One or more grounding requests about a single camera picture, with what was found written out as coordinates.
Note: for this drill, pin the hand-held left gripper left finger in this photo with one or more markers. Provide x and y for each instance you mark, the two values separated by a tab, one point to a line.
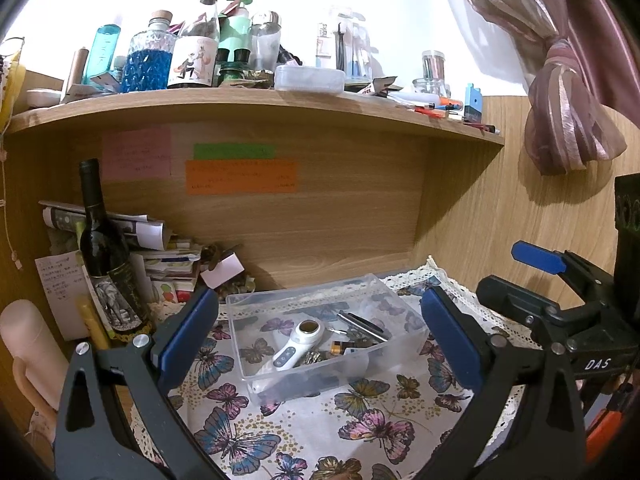
190	335

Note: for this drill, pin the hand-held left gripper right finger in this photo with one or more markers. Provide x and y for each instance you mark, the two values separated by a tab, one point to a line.
450	342

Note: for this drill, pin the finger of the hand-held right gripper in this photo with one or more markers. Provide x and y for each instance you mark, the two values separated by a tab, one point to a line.
520	300
540	258

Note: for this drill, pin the clear plastic storage box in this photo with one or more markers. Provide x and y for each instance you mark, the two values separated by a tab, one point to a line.
380	365

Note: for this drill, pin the metal tweezers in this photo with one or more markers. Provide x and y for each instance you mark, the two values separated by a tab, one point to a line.
362	325

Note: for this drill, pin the brown patterned tube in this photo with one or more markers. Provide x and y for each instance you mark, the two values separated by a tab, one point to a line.
345	347

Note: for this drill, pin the white handheld beauty device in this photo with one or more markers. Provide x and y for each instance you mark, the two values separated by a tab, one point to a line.
295	347

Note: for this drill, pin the small white cardboard box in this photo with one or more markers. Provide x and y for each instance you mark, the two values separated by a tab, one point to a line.
222	271

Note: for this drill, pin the stack of books and magazines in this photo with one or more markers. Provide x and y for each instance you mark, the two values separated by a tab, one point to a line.
160	265

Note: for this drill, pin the dark patterned cloth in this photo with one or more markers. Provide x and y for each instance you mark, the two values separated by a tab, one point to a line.
629	215

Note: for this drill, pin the dark wine bottle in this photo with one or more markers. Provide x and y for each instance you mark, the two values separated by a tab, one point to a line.
102	260

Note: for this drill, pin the white handwritten paper note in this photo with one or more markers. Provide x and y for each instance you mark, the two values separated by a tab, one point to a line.
60	290

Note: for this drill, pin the butterfly print tablecloth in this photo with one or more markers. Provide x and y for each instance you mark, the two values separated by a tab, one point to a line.
320	435

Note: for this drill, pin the pink thermos flask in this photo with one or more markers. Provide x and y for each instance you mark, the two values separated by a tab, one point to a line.
30	340

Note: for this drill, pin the orange sticky note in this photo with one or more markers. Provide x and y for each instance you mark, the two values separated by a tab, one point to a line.
240	177

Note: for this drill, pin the blue plastic block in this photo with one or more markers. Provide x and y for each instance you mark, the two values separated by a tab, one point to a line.
473	104

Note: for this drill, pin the mauve striped curtain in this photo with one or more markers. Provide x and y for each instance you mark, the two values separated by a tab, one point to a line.
565	85

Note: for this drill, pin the pink sticky note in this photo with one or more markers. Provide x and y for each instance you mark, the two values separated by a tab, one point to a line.
136	154

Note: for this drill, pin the green sticky note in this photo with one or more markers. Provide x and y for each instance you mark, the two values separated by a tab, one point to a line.
234	151

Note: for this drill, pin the round glass jar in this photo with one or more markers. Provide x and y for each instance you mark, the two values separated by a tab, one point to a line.
427	86

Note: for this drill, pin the clear jar of pens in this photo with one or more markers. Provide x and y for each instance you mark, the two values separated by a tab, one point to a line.
433	66

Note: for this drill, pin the wooden shelf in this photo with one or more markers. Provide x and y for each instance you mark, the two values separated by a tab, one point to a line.
250	110

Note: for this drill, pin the clear bottle with illustrated label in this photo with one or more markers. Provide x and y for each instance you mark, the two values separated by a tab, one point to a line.
192	60

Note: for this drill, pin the blue patterned glass bottle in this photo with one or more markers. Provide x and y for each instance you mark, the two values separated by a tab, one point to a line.
147	62

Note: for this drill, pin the white flat plastic case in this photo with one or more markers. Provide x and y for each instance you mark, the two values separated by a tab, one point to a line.
309	78

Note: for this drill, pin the clear toothbrush package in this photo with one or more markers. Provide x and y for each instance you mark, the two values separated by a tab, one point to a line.
352	45

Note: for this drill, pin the brown cardboard tube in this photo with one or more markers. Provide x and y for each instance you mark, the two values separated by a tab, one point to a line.
76	72

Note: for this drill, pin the teal plastic bottle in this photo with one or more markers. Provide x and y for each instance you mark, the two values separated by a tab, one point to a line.
100	57

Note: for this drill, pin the clear bottle with silver cap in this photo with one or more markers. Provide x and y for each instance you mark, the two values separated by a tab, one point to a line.
265	45

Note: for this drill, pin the narrow white printed box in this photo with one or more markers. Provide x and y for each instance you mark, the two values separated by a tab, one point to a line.
325	45

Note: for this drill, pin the yellow hanging cloth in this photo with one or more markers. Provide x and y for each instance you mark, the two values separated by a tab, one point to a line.
12	85

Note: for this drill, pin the green pump bottle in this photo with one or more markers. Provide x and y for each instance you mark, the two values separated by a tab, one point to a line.
235	30

